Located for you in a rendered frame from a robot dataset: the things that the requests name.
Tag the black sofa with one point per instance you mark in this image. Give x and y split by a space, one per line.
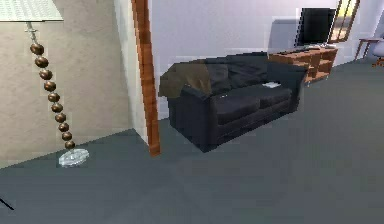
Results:
240 103

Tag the black television set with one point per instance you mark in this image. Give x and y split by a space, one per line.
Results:
316 26

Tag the brown throw blanket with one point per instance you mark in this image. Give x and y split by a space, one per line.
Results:
190 77

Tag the small white flat object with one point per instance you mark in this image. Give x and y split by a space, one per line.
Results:
271 84

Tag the wooden television stand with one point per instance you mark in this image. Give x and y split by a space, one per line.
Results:
316 60

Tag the brown beaded floor lamp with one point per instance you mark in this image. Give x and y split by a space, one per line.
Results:
49 86

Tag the wooden framed window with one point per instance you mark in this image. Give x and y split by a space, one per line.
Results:
344 20

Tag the small brown side table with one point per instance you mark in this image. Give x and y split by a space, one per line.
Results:
366 44

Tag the pale grey office chair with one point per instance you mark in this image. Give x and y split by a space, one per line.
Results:
379 50

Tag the brown wooden door frame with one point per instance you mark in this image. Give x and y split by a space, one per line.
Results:
146 76

